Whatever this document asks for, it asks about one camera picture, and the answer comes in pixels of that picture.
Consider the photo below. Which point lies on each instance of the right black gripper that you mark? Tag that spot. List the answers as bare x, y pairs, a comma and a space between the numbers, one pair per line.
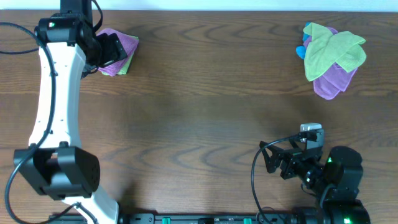
291, 160

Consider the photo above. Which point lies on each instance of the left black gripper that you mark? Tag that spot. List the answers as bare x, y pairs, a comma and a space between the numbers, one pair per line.
115, 50

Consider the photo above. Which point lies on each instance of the purple microfiber cloth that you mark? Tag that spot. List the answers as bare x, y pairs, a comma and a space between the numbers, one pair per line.
126, 43

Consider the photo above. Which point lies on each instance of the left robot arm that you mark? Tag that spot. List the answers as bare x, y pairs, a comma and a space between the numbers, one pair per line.
54, 163

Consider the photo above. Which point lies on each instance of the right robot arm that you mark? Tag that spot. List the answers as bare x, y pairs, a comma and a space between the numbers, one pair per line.
334, 184

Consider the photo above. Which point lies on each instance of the folded green cloth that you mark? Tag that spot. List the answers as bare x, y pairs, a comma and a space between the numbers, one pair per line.
127, 65

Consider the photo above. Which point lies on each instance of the crumpled purple cloth in pile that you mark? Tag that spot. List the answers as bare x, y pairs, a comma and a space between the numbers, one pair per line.
333, 81

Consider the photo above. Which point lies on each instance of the blue cloth in pile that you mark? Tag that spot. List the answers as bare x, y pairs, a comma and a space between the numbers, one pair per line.
301, 50

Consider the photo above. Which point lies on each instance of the crumpled green cloth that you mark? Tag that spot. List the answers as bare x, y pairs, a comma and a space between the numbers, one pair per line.
326, 49

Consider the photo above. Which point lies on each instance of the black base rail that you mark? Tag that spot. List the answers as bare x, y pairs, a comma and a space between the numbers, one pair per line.
202, 219

